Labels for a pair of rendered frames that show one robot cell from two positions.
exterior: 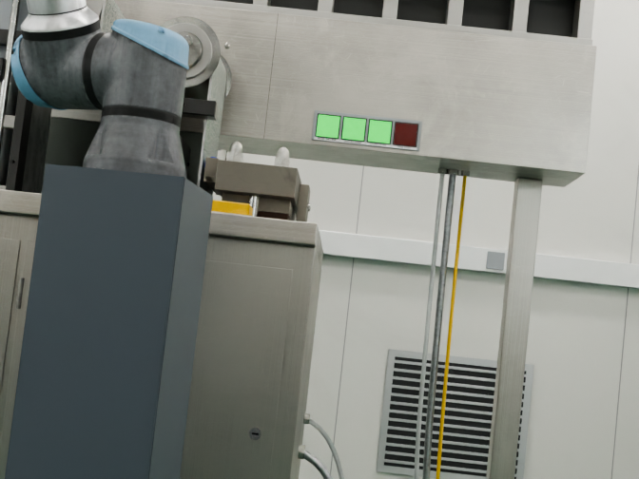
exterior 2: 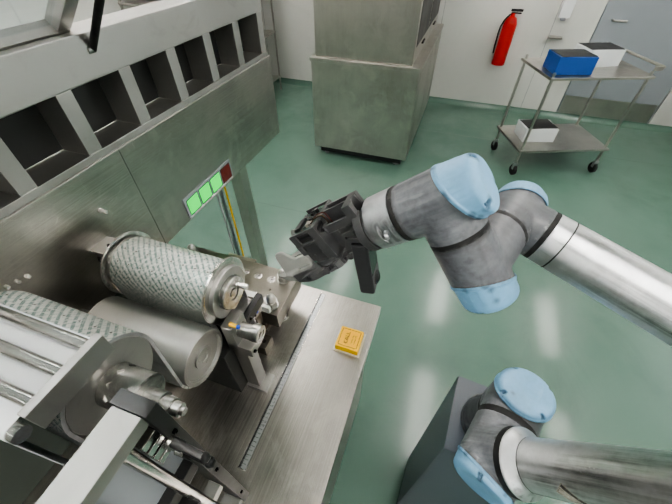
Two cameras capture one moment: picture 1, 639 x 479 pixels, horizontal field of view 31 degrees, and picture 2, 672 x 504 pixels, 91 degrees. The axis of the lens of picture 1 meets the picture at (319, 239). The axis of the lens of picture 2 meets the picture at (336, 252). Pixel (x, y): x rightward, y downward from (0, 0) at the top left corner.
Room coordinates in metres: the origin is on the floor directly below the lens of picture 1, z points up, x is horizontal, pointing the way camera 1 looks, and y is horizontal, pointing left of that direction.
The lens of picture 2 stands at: (1.99, 0.66, 1.81)
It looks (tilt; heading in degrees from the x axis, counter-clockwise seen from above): 46 degrees down; 288
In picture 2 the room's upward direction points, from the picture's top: straight up
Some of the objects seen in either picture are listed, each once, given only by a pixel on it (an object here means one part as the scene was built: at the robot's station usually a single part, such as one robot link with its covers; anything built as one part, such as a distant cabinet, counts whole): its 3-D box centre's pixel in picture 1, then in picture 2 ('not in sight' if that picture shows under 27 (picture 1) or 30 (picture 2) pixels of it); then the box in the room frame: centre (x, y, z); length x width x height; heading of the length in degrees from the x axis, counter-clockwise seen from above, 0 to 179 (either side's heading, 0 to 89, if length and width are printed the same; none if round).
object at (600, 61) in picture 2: not in sight; (565, 110); (0.88, -2.95, 0.51); 0.91 x 0.58 x 1.02; 20
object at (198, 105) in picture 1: (194, 108); (245, 308); (2.34, 0.28, 1.13); 0.09 x 0.06 x 0.03; 88
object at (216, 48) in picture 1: (183, 51); (225, 290); (2.34, 0.32, 1.25); 0.15 x 0.01 x 0.15; 88
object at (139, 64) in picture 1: (143, 68); (515, 403); (1.70, 0.29, 1.07); 0.13 x 0.12 x 0.14; 68
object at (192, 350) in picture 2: not in sight; (154, 339); (2.47, 0.43, 1.17); 0.26 x 0.12 x 0.12; 178
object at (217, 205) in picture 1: (231, 210); (349, 340); (2.10, 0.16, 0.91); 0.07 x 0.07 x 0.02; 88
